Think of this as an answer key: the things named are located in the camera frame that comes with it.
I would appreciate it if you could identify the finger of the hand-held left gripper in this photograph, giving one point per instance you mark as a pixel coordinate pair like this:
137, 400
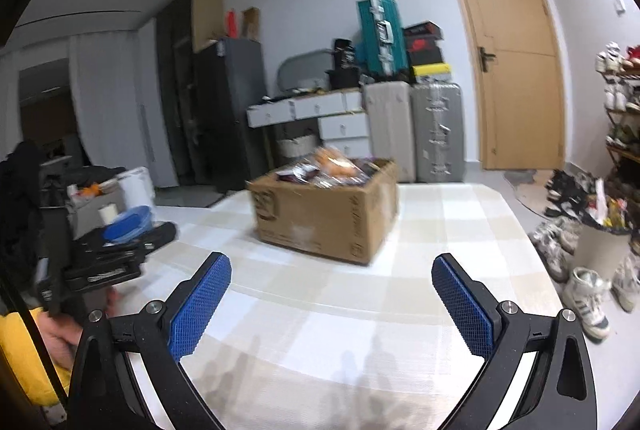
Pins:
162, 234

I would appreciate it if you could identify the checkered tablecloth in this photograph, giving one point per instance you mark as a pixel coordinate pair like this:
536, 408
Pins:
400, 270

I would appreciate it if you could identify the dark cloth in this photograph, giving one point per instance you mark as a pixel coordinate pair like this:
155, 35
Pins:
17, 210

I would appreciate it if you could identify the beige round rug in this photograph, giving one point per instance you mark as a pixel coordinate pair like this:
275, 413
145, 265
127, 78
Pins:
525, 195

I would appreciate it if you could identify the plain black shoe box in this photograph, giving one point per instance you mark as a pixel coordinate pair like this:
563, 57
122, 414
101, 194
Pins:
425, 57

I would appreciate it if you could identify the woven laundry basket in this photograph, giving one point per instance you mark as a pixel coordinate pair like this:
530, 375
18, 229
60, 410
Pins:
297, 149

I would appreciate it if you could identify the wooden shoe rack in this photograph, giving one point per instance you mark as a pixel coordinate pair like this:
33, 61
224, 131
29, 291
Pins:
625, 152

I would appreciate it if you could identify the black clothing pile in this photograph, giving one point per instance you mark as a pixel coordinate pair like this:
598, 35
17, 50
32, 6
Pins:
95, 174

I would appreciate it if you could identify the stack of blue bowls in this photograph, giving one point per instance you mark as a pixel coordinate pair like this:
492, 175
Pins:
127, 225

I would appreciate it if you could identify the grey oval mirror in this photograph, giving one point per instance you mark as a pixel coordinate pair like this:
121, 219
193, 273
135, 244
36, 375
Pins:
305, 70

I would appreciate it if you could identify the white trash bin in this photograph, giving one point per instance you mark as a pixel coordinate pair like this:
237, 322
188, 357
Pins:
597, 250

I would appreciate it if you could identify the white curtain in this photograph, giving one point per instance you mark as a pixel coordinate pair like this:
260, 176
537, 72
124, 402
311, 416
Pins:
100, 110

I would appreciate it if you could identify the scattered sneakers group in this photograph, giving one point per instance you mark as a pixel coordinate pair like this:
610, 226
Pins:
585, 295

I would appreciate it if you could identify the black refrigerator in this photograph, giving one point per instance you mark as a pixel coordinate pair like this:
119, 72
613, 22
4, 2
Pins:
230, 110

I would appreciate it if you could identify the person's left hand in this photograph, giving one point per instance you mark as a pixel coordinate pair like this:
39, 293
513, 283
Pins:
60, 335

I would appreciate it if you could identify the white kettle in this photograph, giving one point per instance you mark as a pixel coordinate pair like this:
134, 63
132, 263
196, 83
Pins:
136, 190

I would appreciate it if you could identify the small white cup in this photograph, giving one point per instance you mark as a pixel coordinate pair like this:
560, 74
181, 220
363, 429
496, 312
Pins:
107, 215

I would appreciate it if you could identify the rows of shelved shoes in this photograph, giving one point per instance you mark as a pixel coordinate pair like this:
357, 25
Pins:
617, 95

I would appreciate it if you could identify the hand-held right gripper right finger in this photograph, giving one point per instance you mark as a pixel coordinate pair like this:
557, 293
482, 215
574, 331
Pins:
462, 305

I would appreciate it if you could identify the dark wardrobe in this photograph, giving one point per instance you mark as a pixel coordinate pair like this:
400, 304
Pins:
172, 85

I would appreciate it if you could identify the person's left forearm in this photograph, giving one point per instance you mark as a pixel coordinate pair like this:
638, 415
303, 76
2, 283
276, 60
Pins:
20, 350

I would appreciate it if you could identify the tall cardboard box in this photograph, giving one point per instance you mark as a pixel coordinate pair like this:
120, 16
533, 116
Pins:
250, 24

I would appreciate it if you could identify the brown cardboard box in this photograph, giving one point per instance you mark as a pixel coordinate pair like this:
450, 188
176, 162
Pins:
310, 220

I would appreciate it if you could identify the orange cracker packet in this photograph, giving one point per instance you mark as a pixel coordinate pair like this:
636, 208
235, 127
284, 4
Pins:
332, 165

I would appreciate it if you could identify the white desk with drawers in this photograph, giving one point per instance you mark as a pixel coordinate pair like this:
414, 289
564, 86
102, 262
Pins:
345, 125

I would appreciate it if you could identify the beige suitcase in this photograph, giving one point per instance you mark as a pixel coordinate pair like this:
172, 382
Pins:
387, 130

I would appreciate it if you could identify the black paper bag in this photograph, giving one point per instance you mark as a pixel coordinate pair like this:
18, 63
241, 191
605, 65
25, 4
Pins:
344, 55

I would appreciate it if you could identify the orange fruits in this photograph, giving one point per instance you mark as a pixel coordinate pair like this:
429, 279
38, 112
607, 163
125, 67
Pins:
90, 192

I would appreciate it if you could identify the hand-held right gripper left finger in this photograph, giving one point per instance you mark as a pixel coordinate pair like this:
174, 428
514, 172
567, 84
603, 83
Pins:
200, 305

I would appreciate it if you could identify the teal suitcase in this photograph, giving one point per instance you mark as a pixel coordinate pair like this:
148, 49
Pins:
372, 40

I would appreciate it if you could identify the wooden door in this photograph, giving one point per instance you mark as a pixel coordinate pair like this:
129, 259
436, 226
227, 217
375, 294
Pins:
520, 110

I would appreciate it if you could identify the white light switch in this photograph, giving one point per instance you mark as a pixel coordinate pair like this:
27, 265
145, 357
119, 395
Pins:
619, 4

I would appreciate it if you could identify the black shoe box red print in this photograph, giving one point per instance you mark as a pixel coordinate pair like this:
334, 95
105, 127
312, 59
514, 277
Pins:
422, 31

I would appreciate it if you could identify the silver suitcase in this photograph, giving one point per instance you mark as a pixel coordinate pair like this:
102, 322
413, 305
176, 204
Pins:
437, 130

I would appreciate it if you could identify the yellow shoe box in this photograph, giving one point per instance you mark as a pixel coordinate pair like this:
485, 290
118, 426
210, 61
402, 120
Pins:
431, 72

